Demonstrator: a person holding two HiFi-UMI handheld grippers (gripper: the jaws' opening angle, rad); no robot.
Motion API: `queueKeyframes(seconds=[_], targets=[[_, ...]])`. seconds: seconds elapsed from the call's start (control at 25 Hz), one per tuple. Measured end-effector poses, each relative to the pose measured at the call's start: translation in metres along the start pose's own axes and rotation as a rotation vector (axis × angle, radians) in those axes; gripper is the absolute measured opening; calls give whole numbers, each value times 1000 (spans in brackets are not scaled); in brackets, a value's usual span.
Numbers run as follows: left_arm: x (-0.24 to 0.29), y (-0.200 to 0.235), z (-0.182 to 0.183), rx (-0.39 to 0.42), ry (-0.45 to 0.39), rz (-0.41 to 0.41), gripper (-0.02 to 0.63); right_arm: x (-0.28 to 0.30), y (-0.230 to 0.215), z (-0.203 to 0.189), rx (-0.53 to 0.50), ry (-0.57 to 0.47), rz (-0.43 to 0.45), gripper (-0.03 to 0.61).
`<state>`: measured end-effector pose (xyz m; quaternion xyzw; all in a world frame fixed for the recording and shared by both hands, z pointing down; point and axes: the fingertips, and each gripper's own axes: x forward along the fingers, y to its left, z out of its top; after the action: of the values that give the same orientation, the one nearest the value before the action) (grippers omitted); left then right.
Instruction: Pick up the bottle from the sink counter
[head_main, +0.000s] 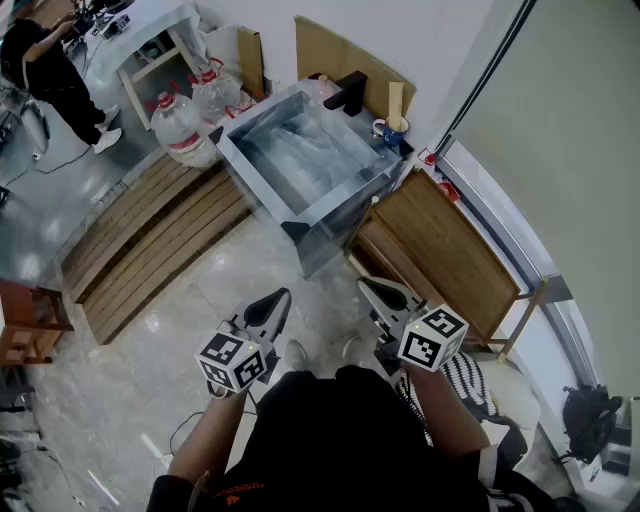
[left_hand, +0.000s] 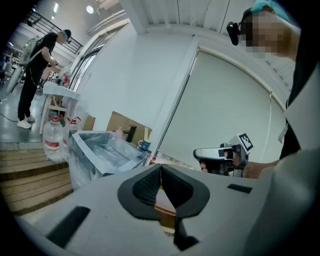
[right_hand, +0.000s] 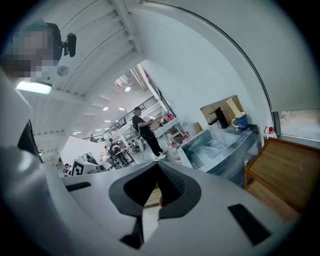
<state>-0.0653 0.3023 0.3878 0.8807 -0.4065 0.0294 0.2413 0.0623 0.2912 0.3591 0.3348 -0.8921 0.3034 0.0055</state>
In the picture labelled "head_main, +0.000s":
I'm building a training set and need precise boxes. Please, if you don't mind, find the black coiled cable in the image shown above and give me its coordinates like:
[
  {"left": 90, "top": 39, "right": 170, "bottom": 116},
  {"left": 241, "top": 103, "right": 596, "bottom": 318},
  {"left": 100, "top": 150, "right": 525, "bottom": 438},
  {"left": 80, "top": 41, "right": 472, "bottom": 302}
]
[{"left": 396, "top": 369, "right": 433, "bottom": 448}]

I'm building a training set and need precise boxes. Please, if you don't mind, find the person's black shirt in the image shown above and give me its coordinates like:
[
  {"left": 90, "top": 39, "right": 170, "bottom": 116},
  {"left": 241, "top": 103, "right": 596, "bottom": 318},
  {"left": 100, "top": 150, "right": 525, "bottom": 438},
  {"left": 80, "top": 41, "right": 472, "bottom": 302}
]
[{"left": 146, "top": 364, "right": 559, "bottom": 512}]

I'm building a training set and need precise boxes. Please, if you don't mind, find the person's left forearm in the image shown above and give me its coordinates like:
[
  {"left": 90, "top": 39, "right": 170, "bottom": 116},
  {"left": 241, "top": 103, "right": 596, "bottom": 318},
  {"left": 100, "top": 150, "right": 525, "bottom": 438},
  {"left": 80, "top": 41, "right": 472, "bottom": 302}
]
[{"left": 166, "top": 385, "right": 262, "bottom": 482}]

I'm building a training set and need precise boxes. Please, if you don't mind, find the large cardboard panel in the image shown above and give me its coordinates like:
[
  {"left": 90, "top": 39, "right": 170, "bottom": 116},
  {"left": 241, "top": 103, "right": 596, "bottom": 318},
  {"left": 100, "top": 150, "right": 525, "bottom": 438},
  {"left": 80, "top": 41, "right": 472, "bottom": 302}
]
[{"left": 294, "top": 15, "right": 418, "bottom": 119}]

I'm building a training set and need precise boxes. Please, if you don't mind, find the clear water jug red handle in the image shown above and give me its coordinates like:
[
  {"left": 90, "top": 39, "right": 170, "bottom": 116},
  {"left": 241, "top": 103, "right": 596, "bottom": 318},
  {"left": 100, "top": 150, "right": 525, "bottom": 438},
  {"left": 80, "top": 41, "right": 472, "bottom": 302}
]
[
  {"left": 187, "top": 57, "right": 246, "bottom": 124},
  {"left": 224, "top": 91, "right": 267, "bottom": 120},
  {"left": 144, "top": 81, "right": 217, "bottom": 167}
]

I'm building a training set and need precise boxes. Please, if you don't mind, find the grey window frame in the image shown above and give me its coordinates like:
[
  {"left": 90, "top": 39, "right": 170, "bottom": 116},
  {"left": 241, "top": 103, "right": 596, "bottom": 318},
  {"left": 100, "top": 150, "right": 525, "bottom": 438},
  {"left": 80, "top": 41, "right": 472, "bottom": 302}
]
[{"left": 433, "top": 139, "right": 604, "bottom": 396}]

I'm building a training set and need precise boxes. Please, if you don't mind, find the black and white striped cloth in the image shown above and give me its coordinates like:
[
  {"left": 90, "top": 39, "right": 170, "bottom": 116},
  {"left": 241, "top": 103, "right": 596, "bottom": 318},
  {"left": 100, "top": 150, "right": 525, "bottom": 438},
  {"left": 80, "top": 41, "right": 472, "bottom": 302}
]
[{"left": 439, "top": 349, "right": 502, "bottom": 424}]

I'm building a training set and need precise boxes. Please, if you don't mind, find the black faucet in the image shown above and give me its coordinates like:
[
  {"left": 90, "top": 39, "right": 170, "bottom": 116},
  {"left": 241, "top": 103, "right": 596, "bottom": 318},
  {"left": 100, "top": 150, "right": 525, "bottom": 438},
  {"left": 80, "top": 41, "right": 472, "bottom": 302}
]
[{"left": 323, "top": 70, "right": 371, "bottom": 118}]

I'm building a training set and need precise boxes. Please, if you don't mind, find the person's right white shoe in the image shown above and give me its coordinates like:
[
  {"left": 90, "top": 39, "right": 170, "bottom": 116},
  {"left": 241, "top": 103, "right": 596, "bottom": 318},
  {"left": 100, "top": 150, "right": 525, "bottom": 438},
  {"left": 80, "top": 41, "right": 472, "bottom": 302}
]
[{"left": 341, "top": 335, "right": 366, "bottom": 363}]

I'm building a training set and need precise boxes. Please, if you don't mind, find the person's right forearm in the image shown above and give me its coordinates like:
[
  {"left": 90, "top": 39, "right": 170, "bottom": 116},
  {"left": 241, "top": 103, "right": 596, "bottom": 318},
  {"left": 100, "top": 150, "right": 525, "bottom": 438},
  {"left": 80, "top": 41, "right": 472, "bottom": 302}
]
[{"left": 401, "top": 366, "right": 494, "bottom": 455}]

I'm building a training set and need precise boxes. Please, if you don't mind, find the black backpack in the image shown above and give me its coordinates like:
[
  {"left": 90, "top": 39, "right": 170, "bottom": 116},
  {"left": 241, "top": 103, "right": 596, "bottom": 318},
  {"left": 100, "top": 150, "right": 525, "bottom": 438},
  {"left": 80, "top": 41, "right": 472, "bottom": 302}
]
[{"left": 558, "top": 383, "right": 624, "bottom": 467}]

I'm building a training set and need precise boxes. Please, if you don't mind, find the grey electronic device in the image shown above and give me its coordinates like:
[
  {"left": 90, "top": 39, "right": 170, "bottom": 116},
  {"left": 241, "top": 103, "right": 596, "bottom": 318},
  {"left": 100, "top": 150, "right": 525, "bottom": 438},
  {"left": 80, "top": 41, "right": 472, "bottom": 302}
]
[{"left": 62, "top": 0, "right": 134, "bottom": 41}]

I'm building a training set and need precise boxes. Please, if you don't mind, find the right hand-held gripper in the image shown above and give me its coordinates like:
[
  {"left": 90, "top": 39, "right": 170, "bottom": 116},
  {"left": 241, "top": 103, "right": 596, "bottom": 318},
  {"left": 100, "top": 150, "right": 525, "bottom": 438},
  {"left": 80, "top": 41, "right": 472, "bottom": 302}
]
[{"left": 356, "top": 276, "right": 471, "bottom": 387}]

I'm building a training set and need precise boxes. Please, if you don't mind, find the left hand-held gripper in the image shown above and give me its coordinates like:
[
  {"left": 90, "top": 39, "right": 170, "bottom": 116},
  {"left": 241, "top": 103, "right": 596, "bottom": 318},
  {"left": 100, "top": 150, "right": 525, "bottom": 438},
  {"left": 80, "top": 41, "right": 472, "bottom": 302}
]
[{"left": 193, "top": 287, "right": 293, "bottom": 400}]

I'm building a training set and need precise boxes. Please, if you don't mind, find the white box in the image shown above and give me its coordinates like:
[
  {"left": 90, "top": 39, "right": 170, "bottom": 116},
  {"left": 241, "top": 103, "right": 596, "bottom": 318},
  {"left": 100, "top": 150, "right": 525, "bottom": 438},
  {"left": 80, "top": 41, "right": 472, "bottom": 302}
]
[{"left": 199, "top": 23, "right": 246, "bottom": 77}]

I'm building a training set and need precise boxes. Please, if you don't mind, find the wooden slat platform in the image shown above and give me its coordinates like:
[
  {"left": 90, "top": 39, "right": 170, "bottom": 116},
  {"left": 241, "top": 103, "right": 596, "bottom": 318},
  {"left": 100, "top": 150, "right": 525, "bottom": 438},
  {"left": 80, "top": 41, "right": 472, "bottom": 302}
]
[{"left": 59, "top": 151, "right": 254, "bottom": 347}]

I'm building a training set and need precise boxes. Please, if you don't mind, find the blue mug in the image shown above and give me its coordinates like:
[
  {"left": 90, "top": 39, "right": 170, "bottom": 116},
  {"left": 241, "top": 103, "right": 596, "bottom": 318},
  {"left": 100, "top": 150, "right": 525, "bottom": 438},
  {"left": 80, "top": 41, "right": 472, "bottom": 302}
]
[{"left": 381, "top": 115, "right": 412, "bottom": 148}]

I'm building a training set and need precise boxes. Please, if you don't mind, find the person's white shoe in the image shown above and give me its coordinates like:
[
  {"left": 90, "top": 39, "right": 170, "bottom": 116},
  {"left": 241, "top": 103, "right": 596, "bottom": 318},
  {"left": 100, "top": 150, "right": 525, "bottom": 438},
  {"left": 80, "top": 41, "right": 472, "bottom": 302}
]
[
  {"left": 341, "top": 335, "right": 366, "bottom": 363},
  {"left": 283, "top": 339, "right": 312, "bottom": 373}
]

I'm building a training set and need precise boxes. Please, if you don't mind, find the black floor cable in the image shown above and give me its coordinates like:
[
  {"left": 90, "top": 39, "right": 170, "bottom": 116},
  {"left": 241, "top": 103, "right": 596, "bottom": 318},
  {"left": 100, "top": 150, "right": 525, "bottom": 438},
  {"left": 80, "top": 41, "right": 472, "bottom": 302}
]
[
  {"left": 168, "top": 408, "right": 257, "bottom": 457},
  {"left": 7, "top": 142, "right": 99, "bottom": 187}
]

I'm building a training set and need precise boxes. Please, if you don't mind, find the narrow cardboard box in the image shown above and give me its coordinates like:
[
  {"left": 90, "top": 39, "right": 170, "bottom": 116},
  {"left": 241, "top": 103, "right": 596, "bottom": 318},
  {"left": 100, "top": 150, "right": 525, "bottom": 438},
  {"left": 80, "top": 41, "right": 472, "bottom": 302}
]
[{"left": 236, "top": 26, "right": 267, "bottom": 99}]

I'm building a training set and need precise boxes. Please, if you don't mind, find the white table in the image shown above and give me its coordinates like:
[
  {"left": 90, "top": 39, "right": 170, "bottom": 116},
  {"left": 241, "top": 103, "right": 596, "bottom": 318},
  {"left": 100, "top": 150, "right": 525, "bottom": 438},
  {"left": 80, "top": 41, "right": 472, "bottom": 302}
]
[{"left": 91, "top": 0, "right": 202, "bottom": 132}]

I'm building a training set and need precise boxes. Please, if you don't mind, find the wooden spatula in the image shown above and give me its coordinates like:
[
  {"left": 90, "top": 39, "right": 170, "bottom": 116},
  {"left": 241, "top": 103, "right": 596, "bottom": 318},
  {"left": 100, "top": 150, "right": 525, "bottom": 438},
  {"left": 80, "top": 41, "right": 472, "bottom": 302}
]
[{"left": 388, "top": 80, "right": 406, "bottom": 129}]

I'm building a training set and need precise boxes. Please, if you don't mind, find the wooden side table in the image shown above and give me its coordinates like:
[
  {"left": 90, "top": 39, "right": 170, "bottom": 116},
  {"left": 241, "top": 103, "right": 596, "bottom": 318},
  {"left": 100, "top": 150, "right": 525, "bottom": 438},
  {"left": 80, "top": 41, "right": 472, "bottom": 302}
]
[{"left": 344, "top": 168, "right": 550, "bottom": 362}]

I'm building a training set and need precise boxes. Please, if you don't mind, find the grey marble sink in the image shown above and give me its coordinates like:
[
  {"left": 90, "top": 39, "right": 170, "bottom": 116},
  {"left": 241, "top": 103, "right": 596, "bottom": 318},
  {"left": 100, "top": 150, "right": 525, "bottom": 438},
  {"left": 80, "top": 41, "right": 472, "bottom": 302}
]
[{"left": 213, "top": 82, "right": 417, "bottom": 279}]

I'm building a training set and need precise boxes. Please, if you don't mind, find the white cushion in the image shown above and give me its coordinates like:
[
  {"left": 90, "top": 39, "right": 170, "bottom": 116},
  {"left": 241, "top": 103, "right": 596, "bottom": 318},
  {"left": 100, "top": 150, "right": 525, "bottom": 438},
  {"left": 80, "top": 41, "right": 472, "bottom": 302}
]
[{"left": 472, "top": 351, "right": 544, "bottom": 432}]

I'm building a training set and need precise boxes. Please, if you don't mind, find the person's left white shoe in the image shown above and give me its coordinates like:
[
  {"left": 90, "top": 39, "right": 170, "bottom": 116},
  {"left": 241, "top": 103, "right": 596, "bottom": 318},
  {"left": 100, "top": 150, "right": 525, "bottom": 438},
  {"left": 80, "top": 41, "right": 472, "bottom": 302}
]
[{"left": 283, "top": 339, "right": 312, "bottom": 373}]

